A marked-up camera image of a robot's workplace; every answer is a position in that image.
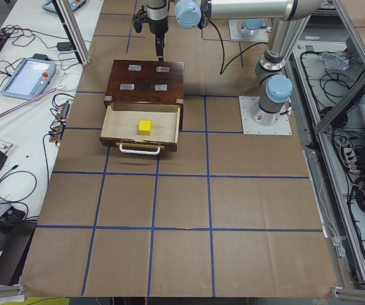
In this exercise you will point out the blue teach pendant tablet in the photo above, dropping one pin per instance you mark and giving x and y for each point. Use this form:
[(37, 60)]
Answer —
[(29, 79)]

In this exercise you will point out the yellow block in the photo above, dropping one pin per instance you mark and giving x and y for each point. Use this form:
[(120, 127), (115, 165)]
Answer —
[(145, 127)]

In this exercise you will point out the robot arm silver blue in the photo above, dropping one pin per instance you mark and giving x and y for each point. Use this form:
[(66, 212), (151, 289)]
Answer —
[(277, 24)]

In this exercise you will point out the black power adapter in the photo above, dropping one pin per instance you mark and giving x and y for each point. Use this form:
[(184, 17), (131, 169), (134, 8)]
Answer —
[(64, 46)]

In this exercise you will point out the light wooden drawer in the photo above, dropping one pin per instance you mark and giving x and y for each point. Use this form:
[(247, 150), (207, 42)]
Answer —
[(120, 126)]

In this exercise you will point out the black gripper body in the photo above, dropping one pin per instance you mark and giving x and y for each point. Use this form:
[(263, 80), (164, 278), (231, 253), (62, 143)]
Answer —
[(157, 27)]

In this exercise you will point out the aluminium frame post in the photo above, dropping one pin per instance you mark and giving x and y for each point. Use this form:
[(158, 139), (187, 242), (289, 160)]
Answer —
[(72, 31)]

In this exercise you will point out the brown paper table mat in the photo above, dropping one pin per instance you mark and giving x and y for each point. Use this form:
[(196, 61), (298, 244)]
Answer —
[(226, 215)]

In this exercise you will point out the dark wooden drawer cabinet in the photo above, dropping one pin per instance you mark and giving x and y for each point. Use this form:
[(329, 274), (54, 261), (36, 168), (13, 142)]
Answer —
[(155, 82)]

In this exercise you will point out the white drawer handle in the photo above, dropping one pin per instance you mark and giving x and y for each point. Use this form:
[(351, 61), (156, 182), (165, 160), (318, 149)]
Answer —
[(140, 151)]

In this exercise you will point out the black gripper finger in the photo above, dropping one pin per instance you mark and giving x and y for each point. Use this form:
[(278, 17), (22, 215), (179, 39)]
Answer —
[(159, 47)]

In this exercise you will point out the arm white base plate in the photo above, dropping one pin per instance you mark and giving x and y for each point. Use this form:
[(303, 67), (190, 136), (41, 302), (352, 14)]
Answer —
[(251, 30), (257, 122)]

